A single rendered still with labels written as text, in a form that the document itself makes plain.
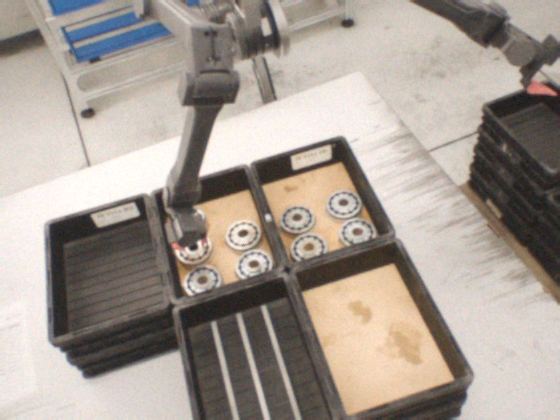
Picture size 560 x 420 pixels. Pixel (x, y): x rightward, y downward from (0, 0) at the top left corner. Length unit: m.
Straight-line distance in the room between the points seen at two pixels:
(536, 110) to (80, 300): 1.82
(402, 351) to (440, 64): 2.31
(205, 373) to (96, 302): 0.38
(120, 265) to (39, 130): 2.00
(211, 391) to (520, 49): 1.04
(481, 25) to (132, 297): 1.10
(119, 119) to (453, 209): 2.16
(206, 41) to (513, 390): 1.09
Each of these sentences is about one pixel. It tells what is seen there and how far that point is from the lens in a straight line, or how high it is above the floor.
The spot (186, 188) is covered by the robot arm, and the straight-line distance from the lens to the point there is 1.39.
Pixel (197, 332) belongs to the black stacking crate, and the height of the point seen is 0.83.
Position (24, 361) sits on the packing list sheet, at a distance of 1.85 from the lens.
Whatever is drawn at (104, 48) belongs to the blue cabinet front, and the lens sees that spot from 3.40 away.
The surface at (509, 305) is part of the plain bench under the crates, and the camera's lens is 1.73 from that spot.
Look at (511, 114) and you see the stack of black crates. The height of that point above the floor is 0.49.
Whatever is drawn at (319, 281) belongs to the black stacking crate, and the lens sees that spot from 1.54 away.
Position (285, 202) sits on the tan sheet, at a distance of 1.73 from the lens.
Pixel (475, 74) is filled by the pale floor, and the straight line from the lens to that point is 3.47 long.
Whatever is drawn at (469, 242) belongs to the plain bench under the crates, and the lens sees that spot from 1.82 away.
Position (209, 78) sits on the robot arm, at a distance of 1.12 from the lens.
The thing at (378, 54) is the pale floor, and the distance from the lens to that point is 3.59.
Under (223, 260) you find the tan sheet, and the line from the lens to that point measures 1.64.
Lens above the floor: 2.16
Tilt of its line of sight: 51 degrees down
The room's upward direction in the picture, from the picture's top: 10 degrees counter-clockwise
